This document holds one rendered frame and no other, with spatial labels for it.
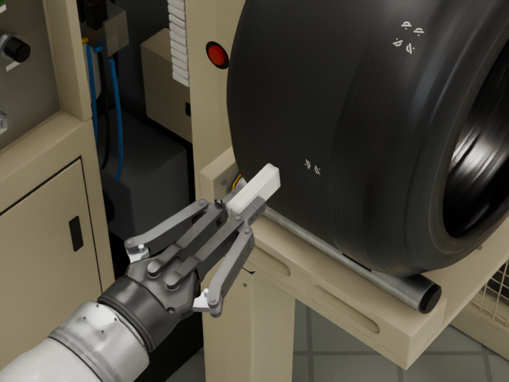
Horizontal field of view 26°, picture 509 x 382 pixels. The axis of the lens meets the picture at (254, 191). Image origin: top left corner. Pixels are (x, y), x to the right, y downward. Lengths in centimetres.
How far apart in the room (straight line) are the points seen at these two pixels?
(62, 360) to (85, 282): 94
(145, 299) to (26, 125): 72
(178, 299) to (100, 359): 10
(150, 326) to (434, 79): 39
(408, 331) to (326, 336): 108
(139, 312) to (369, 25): 39
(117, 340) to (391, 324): 57
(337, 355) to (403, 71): 146
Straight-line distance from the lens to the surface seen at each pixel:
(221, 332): 210
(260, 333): 205
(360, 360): 255
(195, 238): 113
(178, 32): 167
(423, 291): 149
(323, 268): 158
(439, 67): 117
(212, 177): 158
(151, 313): 107
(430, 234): 133
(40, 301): 191
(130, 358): 106
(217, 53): 160
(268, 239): 161
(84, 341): 105
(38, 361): 104
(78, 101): 173
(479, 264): 169
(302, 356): 255
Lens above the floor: 206
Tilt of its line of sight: 46 degrees down
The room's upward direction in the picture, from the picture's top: straight up
